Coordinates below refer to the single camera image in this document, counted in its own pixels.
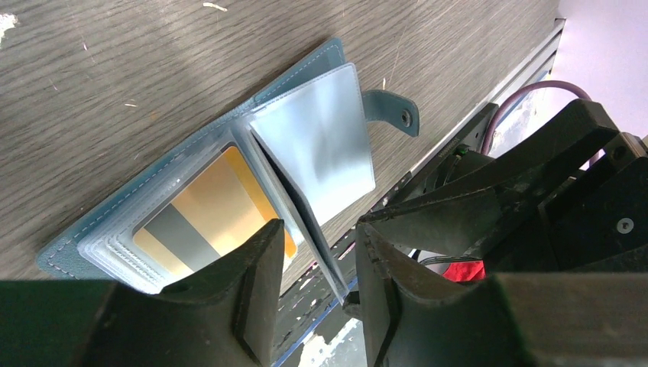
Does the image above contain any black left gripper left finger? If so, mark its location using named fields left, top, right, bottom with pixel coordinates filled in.
left=1, top=219, right=284, bottom=366

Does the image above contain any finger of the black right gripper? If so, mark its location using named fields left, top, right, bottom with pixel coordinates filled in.
left=358, top=99, right=619, bottom=257

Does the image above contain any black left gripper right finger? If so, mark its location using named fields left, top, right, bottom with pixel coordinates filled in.
left=355, top=223, right=647, bottom=366

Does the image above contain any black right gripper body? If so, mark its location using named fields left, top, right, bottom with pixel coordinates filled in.
left=483, top=132, right=647, bottom=273

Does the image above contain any gold credit card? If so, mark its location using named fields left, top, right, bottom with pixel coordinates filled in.
left=133, top=145, right=278, bottom=278

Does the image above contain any blue card holder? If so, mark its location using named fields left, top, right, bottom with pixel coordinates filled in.
left=37, top=38, right=420, bottom=297

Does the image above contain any red cloth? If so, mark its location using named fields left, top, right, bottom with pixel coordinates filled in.
left=442, top=261, right=486, bottom=282

